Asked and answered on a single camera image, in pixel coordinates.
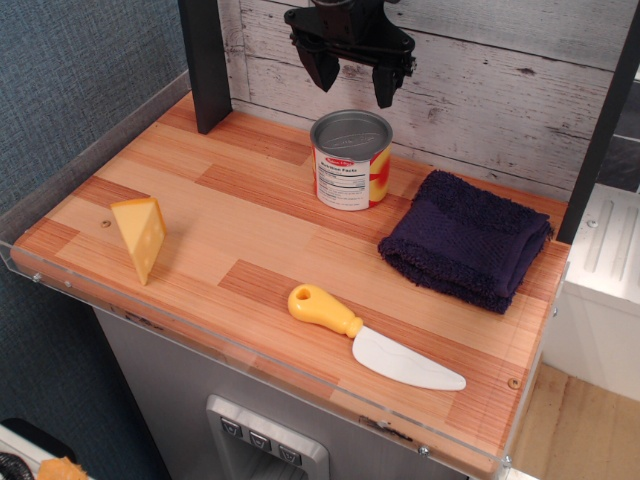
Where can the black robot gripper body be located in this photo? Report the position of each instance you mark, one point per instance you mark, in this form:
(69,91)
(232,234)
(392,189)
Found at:
(358,31)

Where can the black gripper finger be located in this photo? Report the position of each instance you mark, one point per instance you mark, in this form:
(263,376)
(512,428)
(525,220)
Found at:
(387,79)
(322,67)

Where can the toy tin can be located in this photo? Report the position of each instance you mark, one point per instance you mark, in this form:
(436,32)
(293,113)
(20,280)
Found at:
(351,159)

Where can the folded dark blue towel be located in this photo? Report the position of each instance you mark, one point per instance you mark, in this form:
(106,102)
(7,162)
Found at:
(466,242)

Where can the clear acrylic table guard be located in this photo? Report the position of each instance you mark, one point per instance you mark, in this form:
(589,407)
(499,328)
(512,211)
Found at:
(55,134)

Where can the yellow toy cheese wedge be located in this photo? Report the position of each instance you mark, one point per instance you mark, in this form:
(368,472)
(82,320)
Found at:
(143,230)

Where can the white toy sink unit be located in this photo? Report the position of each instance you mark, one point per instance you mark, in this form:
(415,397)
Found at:
(593,333)

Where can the silver toy fridge cabinet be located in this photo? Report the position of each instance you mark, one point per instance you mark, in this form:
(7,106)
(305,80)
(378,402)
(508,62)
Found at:
(171,381)

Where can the silver dispenser button panel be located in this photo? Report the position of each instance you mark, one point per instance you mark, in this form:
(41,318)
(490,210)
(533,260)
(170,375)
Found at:
(251,446)

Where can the orange object bottom left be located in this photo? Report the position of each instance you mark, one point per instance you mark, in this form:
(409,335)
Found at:
(61,469)

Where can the black vertical post left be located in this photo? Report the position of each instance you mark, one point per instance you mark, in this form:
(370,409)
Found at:
(205,53)

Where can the black vertical post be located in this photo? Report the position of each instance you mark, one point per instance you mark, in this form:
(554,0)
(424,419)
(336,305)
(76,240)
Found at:
(205,53)
(611,111)

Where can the black vertical post right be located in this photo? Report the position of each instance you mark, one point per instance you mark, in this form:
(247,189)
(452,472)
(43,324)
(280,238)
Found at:
(611,111)

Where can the yellow handled toy knife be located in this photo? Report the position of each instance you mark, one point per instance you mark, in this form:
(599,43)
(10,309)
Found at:
(311,304)

